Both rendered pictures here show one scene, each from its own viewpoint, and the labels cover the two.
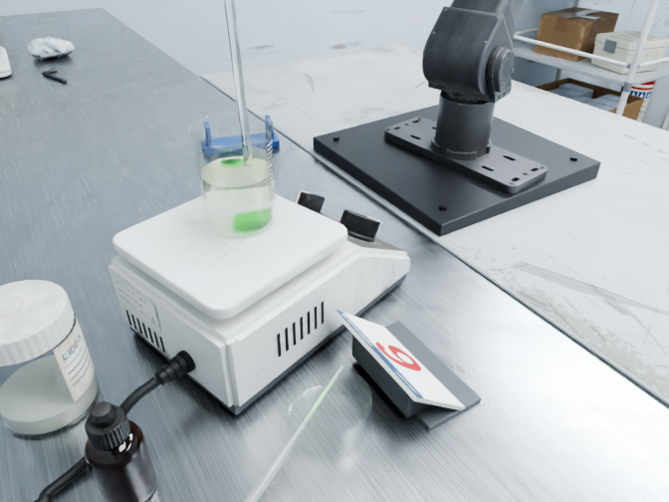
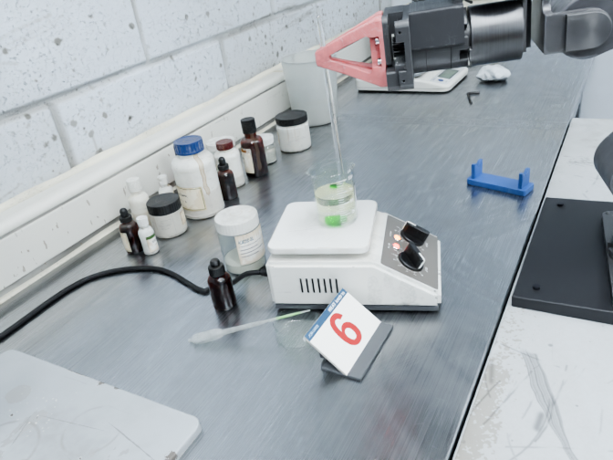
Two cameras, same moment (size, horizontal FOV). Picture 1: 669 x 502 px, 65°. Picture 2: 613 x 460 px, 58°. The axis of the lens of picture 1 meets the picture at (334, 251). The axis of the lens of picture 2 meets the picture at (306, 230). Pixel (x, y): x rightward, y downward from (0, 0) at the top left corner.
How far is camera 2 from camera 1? 48 cm
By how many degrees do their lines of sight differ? 55
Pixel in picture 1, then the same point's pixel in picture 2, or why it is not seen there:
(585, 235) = not seen: outside the picture
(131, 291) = not seen: hidden behind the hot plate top
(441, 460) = (306, 381)
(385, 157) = (569, 235)
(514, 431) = (349, 402)
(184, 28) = not seen: outside the picture
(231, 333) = (273, 262)
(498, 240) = (550, 333)
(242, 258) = (307, 234)
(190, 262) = (291, 225)
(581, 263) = (583, 388)
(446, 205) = (539, 287)
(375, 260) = (389, 277)
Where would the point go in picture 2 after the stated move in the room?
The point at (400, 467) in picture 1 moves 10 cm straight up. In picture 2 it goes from (291, 369) to (275, 292)
